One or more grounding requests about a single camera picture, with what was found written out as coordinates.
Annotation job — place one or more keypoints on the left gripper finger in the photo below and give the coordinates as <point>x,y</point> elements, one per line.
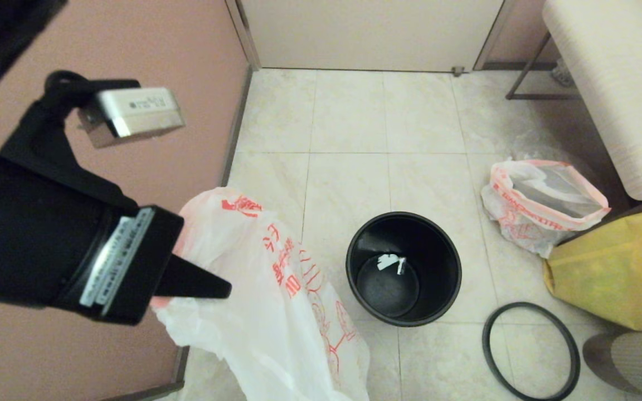
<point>198,284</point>

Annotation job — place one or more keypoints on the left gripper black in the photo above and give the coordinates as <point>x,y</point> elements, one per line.
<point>31,239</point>

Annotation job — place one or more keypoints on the white cartoon-print plastic bag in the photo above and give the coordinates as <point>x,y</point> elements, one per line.
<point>254,334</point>

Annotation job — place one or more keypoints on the black round trash bin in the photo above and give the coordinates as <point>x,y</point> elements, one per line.
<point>438,262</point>

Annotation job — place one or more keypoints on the used white red-print trash bag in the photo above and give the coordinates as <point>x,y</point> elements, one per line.
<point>521,223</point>

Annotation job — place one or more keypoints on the clear plastic bag dark contents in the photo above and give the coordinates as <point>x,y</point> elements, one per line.
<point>527,150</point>

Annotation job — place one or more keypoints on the yellow fabric tote bag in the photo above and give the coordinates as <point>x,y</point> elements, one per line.
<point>605,273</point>

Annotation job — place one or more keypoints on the white paper scrap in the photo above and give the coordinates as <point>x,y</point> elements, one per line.
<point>388,260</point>

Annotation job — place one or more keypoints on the beige door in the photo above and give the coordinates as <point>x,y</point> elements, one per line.
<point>371,33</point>

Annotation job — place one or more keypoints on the small metal door stop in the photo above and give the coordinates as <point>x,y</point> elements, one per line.
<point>458,71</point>

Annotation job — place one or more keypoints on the small clear plastic item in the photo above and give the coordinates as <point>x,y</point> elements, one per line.
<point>563,75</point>

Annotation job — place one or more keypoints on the white wood-grain table top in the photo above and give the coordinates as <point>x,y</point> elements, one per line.
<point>622,83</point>

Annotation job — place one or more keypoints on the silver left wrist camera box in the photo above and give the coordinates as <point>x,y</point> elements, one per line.
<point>142,111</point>

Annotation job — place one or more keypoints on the dark metal table frame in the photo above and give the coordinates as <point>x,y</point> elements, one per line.
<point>538,97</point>

